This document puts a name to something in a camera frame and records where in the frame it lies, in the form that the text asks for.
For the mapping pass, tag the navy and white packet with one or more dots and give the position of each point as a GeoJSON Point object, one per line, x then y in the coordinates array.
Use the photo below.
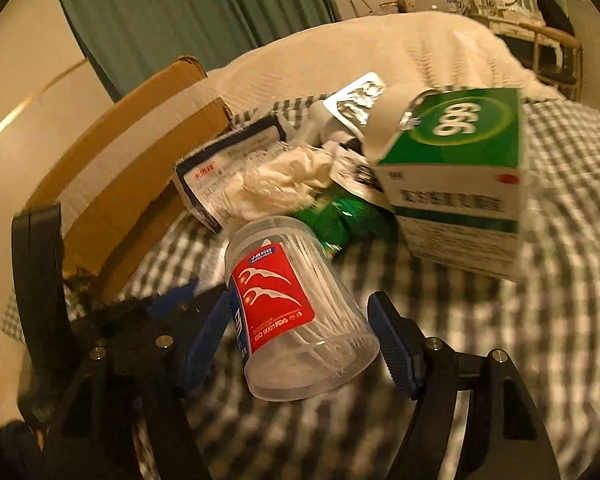
{"type": "Point", "coordinates": [215, 175]}

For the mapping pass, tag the small white labelled sachet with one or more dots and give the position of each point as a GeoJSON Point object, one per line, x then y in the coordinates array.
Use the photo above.
{"type": "Point", "coordinates": [355, 170]}

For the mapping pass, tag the clear floss pick jar red label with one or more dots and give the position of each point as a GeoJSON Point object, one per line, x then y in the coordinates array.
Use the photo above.
{"type": "Point", "coordinates": [280, 300]}

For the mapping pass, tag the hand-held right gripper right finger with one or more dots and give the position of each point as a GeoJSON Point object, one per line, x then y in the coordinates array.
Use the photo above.
{"type": "Point", "coordinates": [392, 340]}

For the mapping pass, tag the silver blister pack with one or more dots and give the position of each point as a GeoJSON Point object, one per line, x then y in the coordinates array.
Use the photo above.
{"type": "Point", "coordinates": [357, 100]}

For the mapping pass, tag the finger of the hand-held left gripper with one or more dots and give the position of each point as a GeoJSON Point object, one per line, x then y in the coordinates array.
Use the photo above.
{"type": "Point", "coordinates": [177, 296]}
{"type": "Point", "coordinates": [35, 285]}

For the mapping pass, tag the cream dressing table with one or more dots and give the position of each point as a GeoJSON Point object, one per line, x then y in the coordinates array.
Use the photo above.
{"type": "Point", "coordinates": [540, 35]}

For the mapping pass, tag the white quilt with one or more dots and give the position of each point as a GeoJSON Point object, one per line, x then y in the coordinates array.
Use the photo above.
{"type": "Point", "coordinates": [430, 45]}

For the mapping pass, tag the white plastic-wrapped package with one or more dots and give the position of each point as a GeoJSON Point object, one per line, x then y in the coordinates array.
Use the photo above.
{"type": "Point", "coordinates": [285, 170]}

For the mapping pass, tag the green plastic bottle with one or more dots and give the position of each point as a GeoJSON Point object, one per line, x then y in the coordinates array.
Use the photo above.
{"type": "Point", "coordinates": [340, 215]}

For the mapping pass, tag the brown cardboard box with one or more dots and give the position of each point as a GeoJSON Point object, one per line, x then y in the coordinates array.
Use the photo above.
{"type": "Point", "coordinates": [120, 160]}

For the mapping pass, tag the wide green curtain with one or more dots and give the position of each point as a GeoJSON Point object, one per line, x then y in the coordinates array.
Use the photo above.
{"type": "Point", "coordinates": [180, 10]}

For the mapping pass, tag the green checked blanket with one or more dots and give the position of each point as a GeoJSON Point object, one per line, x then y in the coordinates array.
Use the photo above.
{"type": "Point", "coordinates": [555, 310]}

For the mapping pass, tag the grey cabinet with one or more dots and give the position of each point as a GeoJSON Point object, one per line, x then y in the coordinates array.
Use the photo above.
{"type": "Point", "coordinates": [430, 2]}

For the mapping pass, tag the green and white medicine box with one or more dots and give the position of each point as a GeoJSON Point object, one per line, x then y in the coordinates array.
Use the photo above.
{"type": "Point", "coordinates": [455, 195]}

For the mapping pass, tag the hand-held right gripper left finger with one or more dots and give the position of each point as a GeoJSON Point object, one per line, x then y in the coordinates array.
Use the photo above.
{"type": "Point", "coordinates": [207, 345]}

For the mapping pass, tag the black bag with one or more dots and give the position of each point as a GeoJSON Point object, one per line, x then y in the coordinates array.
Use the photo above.
{"type": "Point", "coordinates": [555, 12]}

